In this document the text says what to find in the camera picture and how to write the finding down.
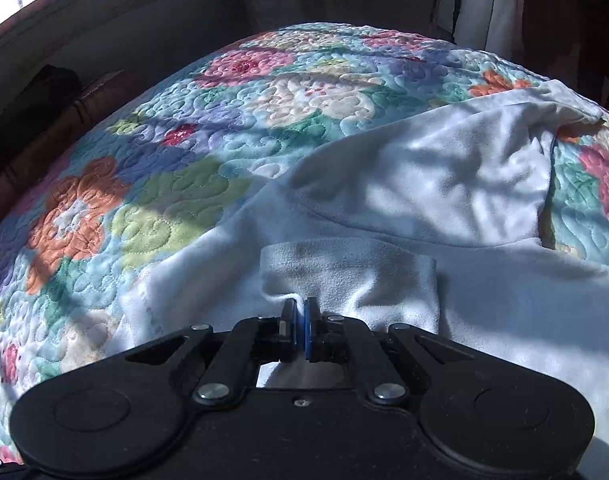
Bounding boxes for floral quilted bedspread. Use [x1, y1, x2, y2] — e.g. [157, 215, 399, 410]
[0, 23, 609, 462]

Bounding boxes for white fleece sweatshirt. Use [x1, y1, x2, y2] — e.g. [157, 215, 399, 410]
[108, 81, 609, 479]

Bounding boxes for brown wooden headboard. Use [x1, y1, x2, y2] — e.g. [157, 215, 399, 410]
[0, 70, 146, 223]

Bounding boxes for black cloth on headboard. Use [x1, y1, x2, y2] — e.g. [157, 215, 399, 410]
[0, 65, 82, 174]

